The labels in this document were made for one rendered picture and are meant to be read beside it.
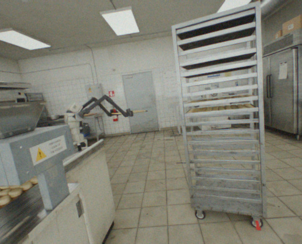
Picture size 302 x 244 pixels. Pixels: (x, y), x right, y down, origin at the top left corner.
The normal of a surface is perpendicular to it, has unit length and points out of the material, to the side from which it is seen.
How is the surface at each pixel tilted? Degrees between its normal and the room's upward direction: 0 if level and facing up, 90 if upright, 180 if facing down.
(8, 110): 110
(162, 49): 90
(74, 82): 90
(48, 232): 93
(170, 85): 90
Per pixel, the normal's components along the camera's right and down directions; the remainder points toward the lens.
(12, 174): -0.15, 0.17
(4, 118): 0.97, 0.23
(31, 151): 0.98, -0.11
